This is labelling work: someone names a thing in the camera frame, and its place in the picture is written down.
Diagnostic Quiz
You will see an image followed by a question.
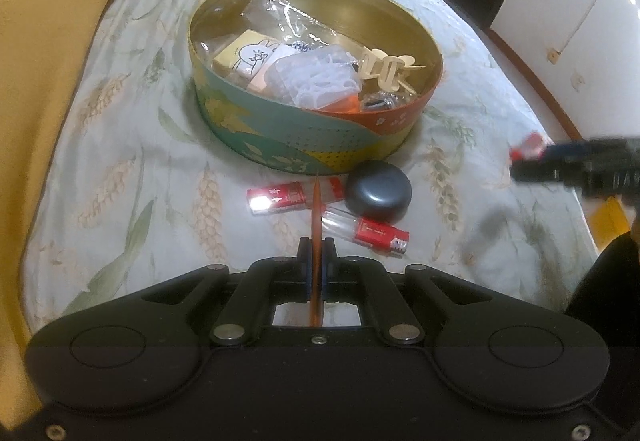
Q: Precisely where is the yellow blanket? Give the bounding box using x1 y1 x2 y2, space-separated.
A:
0 0 166 422

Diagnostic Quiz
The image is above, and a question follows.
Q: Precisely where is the yellow plastic object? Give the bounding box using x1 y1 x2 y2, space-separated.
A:
595 195 632 238

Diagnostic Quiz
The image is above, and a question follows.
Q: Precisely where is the black round case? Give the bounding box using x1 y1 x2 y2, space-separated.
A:
346 161 413 224

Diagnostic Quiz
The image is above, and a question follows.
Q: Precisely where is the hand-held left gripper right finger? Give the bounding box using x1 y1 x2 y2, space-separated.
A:
322 237 498 348

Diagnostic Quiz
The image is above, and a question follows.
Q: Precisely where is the orange packet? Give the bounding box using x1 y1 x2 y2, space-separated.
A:
309 174 326 328

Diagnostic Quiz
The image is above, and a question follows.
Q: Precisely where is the person's dark trouser leg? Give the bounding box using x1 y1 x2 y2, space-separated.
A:
565 228 640 372

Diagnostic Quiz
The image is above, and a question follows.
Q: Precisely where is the cream flower hair claw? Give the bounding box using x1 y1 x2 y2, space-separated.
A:
350 46 428 97

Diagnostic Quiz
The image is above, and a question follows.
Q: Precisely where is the yellow box with rabbit cartoon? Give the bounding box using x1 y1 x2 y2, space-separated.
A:
212 30 281 77

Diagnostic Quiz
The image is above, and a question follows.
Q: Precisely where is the clear bag of stickers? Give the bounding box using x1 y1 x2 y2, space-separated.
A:
242 0 346 52

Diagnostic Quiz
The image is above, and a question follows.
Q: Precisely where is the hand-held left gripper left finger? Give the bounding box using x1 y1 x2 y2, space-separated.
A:
135 236 316 348

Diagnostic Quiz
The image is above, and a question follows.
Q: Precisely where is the round printed metal tin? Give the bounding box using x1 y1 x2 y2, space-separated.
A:
187 0 445 172

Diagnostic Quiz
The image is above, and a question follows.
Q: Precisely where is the red lip gloss tube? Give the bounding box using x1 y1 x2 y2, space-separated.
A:
246 176 347 218

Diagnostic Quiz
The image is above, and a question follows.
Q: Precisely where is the black bow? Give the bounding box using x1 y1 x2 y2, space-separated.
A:
360 91 401 113

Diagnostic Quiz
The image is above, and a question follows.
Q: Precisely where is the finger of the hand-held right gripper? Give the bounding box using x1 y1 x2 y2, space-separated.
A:
544 138 596 161
511 157 592 188

